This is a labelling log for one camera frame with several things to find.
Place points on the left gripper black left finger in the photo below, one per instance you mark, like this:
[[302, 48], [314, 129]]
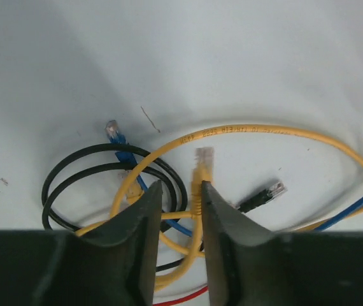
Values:
[[113, 264]]

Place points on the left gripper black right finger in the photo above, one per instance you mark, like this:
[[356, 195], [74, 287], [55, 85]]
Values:
[[247, 264]]

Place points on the yellow ethernet cable printed text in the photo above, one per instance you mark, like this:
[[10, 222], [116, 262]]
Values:
[[351, 211]]

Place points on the red ethernet cable loose plug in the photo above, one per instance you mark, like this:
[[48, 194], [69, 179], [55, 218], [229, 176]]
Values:
[[184, 299]]

